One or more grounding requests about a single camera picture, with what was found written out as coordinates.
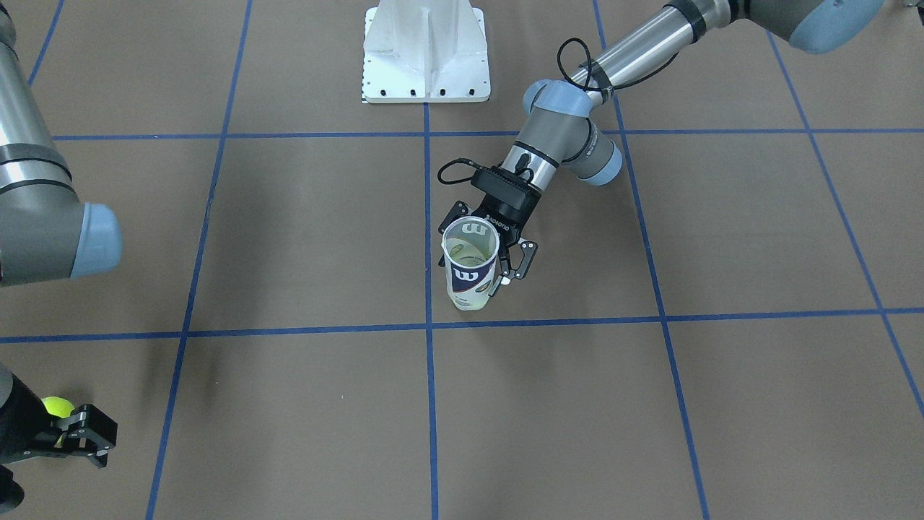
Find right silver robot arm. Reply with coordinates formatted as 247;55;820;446
1;9;124;513

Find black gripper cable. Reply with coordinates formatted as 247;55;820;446
436;38;687;187

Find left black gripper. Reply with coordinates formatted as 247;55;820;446
439;168;542;287

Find clear tennis ball can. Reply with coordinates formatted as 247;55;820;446
441;216;500;311

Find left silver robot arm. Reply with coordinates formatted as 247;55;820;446
439;1;882;296

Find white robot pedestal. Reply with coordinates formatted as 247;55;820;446
361;1;492;103

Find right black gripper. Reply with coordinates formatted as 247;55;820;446
1;365;118;469

